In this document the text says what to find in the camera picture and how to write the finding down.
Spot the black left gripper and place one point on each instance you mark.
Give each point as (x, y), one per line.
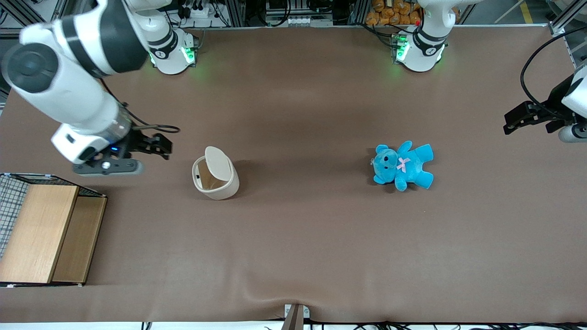
(553, 103)

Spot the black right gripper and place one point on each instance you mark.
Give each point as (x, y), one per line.
(136, 141)

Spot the beige lidded trash can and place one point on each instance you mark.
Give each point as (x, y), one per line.
(219, 167)

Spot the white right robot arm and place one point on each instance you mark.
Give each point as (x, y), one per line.
(69, 91)

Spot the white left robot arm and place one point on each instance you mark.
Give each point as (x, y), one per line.
(424, 48)

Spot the blue teddy bear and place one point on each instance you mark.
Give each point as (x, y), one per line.
(403, 167)

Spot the white power strip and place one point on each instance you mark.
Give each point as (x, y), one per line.
(199, 11)

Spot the pile of orange plush toys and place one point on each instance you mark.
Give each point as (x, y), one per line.
(394, 13)

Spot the brown table mat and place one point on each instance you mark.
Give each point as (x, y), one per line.
(321, 238)

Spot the white terminal block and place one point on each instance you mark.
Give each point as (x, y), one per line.
(307, 21)

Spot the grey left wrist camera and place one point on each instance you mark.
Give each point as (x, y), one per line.
(573, 134)

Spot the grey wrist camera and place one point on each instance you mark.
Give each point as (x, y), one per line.
(573, 134)
(110, 167)

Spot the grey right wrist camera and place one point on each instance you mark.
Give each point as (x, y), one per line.
(110, 167)

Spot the aluminium corner frame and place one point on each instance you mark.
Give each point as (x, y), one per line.
(557, 26)

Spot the wooden shelf rack black frame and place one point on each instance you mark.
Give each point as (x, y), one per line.
(41, 233)

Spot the aluminium frame post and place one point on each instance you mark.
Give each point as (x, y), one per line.
(358, 11)
(235, 13)

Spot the metal table clamp bracket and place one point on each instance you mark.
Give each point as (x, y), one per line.
(296, 316)

